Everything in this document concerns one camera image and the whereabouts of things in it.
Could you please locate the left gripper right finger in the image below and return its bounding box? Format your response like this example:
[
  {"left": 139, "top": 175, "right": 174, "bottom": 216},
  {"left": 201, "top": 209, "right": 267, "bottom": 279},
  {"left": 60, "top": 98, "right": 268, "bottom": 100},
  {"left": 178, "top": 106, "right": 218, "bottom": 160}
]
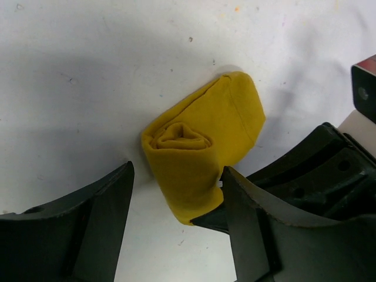
[{"left": 221, "top": 167, "right": 375, "bottom": 281}]

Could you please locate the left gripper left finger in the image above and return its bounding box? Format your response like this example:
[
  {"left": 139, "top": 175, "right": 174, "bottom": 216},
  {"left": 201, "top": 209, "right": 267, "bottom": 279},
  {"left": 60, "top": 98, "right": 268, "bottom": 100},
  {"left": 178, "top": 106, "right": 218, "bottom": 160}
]
[{"left": 1, "top": 162, "right": 135, "bottom": 281}]

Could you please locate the yellow sock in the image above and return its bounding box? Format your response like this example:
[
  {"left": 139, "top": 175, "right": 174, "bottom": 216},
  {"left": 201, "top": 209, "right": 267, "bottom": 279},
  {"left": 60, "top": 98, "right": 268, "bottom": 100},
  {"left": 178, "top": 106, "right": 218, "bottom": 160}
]
[{"left": 141, "top": 71, "right": 266, "bottom": 225}]

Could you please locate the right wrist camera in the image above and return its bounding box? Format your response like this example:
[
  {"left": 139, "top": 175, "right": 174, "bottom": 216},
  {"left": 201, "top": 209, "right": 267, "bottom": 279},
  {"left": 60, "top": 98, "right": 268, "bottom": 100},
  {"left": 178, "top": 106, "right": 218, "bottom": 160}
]
[{"left": 340, "top": 55, "right": 375, "bottom": 141}]

